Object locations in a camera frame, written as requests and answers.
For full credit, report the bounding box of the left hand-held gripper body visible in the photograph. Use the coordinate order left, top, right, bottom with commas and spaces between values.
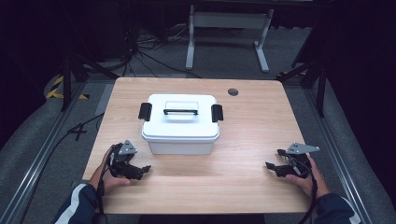
107, 139, 145, 180

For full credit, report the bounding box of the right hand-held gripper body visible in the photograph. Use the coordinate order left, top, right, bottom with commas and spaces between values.
276, 142, 321, 179

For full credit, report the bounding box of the white plastic storage box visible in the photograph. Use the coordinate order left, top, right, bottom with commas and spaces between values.
146, 135, 217, 156

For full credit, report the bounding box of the white storage box lid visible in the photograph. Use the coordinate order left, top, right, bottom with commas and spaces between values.
141, 93, 220, 145

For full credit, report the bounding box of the black box latch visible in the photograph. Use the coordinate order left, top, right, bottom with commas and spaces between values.
210, 104, 225, 123
137, 102, 153, 122

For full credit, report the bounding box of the person's left hand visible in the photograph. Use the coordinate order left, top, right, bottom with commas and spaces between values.
88, 147, 133, 194

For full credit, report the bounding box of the person's right hand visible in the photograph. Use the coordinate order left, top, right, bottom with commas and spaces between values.
284, 155, 331, 199

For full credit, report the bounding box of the black tripod stand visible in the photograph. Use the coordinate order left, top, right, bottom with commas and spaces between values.
276, 57, 329, 119
60, 50, 120, 113

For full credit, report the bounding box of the yellow black floor tape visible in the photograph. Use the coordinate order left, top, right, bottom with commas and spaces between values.
46, 75, 91, 101

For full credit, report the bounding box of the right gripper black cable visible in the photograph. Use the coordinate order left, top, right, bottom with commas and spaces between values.
286, 155, 319, 224

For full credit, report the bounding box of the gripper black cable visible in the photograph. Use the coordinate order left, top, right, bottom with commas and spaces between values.
286, 155, 319, 224
94, 151, 115, 224

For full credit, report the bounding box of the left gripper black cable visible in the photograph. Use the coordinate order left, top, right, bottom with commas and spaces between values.
94, 151, 115, 224

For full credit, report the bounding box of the aluminium floor rail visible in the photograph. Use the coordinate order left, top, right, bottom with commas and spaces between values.
0, 79, 89, 224
302, 87, 376, 224

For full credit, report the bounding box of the black lid handle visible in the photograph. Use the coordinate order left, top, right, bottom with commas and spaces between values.
163, 108, 200, 117

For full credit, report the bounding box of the black floor cable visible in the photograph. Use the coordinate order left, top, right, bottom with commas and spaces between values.
26, 112, 106, 218

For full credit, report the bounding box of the bundle of black floor cables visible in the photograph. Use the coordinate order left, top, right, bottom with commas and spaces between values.
120, 18, 204, 79

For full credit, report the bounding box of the white metal desk frame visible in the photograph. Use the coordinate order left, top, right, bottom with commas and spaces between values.
185, 4, 276, 74

